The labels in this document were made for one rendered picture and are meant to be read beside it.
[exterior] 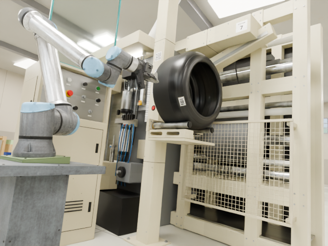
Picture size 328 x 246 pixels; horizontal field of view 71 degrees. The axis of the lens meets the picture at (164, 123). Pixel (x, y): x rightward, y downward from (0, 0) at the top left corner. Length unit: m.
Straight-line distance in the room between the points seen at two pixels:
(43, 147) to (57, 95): 0.34
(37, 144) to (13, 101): 10.65
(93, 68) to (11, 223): 0.75
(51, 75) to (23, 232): 0.81
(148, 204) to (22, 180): 1.00
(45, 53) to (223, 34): 1.31
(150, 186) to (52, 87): 1.00
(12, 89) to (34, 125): 10.68
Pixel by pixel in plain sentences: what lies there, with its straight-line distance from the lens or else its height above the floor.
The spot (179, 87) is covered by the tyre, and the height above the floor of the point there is 1.13.
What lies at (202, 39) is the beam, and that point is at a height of 1.70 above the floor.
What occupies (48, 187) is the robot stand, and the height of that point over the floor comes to 0.49.
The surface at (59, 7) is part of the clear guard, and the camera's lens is 2.01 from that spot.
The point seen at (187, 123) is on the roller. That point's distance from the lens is 1.54.
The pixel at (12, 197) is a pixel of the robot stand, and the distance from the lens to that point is 1.19.
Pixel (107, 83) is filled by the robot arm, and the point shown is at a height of 1.04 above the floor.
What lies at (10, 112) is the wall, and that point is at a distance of 11.81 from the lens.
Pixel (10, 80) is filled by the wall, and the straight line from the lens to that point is 11.95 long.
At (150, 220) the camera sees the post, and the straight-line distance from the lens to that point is 1.90.
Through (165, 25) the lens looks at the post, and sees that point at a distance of 2.13.
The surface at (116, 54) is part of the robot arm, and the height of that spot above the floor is 1.19.
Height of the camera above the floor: 0.69
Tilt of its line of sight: 8 degrees up
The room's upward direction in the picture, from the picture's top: 5 degrees clockwise
